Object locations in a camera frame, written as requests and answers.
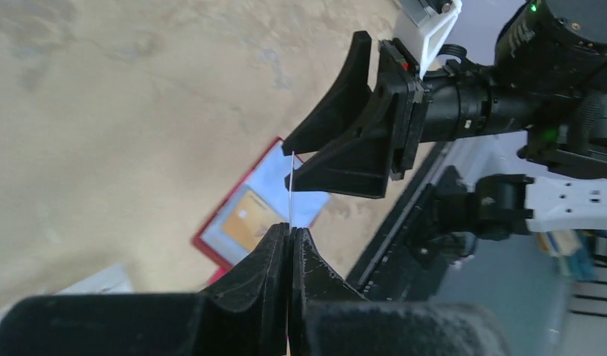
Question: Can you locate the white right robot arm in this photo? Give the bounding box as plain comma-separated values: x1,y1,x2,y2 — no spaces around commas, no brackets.
283,1,607,241

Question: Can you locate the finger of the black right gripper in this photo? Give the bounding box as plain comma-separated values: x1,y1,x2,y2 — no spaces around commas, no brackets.
282,30,372,155
293,85,397,199

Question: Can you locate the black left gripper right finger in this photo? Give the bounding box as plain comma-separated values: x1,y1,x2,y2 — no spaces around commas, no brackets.
288,228,511,355

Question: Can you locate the red leather card holder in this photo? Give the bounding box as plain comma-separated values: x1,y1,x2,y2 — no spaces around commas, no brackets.
191,137,330,284

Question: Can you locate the gold credit card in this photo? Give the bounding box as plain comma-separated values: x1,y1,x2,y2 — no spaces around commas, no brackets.
221,188,285,252

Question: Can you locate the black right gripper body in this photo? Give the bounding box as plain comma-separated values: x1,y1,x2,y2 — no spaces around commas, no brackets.
377,39,535,180

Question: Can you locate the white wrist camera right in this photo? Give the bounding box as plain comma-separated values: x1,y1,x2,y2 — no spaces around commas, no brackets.
393,0,463,79

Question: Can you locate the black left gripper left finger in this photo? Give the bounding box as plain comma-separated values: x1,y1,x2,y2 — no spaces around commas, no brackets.
0,223,290,355

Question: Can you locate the white plastic card box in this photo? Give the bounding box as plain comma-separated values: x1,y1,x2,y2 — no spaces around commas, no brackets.
0,263,134,322

